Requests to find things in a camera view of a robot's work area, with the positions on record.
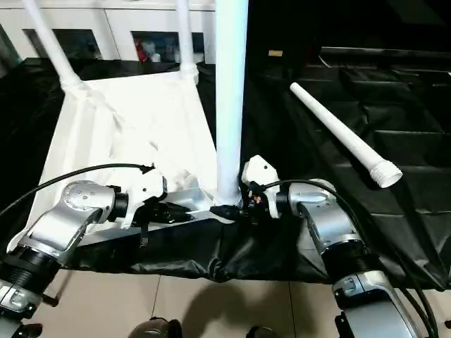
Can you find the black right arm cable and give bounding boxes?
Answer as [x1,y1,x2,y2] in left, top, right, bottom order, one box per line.
[262,178,451,332]

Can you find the white plastic table top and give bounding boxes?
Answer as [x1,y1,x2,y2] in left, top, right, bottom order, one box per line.
[27,69,245,246]

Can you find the black work mat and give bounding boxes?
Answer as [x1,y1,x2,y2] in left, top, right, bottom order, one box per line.
[0,56,451,291]

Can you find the white glass-door cabinet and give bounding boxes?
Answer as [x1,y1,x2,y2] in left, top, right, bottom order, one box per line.
[0,0,219,64]

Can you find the black side table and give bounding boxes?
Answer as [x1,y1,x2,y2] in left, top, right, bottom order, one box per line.
[320,46,451,68]

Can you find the white plastic table leg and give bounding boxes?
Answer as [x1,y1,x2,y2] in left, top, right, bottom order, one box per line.
[175,0,200,83]
[22,0,85,90]
[214,0,250,206]
[289,82,404,189]

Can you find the dark robot right foot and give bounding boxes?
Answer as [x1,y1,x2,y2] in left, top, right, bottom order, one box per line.
[245,325,280,338]

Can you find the dark robot left foot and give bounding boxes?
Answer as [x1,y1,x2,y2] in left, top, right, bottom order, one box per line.
[130,317,183,338]

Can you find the dark robot foot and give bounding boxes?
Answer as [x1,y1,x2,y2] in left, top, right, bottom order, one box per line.
[245,325,280,338]
[130,317,183,338]

